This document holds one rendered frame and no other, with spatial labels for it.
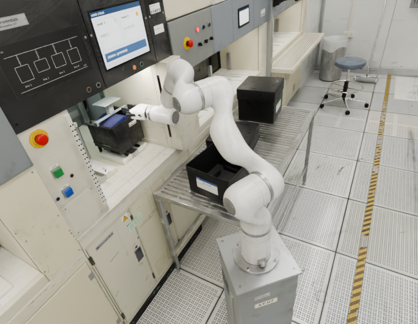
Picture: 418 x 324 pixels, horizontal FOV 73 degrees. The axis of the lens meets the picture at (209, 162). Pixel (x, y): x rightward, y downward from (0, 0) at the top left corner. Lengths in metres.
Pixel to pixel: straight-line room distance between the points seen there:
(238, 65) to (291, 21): 1.51
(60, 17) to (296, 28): 3.49
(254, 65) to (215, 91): 1.93
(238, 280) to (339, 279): 1.10
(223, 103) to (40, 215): 0.79
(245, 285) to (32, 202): 0.85
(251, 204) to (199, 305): 1.22
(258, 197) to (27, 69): 0.85
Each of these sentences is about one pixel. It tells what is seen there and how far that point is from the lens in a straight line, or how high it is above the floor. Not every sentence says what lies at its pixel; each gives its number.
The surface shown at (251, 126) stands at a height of 0.86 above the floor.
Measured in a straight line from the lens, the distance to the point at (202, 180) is 1.46.
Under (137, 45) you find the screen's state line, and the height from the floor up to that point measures 1.51.
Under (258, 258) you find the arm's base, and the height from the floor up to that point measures 0.82.
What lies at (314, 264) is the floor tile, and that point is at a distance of 2.22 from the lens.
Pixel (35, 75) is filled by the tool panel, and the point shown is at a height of 1.55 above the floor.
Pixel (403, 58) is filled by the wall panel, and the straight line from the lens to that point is 5.45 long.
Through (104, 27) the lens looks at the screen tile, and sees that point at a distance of 1.30.
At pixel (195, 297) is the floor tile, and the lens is 2.07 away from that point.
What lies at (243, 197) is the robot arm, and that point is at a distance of 0.92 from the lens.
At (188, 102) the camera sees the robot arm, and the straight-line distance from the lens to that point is 0.96.
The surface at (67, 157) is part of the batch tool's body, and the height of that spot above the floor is 1.23.
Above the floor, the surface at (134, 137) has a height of 0.98.
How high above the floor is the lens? 1.80
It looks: 36 degrees down
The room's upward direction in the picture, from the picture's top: 7 degrees counter-clockwise
